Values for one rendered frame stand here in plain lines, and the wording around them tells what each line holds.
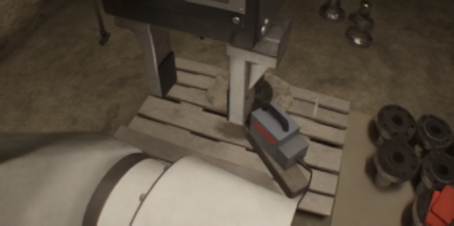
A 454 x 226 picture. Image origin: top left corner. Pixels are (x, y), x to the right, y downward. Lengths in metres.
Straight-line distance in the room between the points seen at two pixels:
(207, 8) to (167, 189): 0.28
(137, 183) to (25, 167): 0.21
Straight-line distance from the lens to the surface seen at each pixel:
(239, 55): 0.43
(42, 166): 0.47
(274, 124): 1.56
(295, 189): 1.58
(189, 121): 1.90
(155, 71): 0.55
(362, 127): 2.21
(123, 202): 0.55
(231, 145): 1.82
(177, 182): 0.52
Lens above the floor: 1.61
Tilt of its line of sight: 47 degrees down
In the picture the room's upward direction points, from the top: straight up
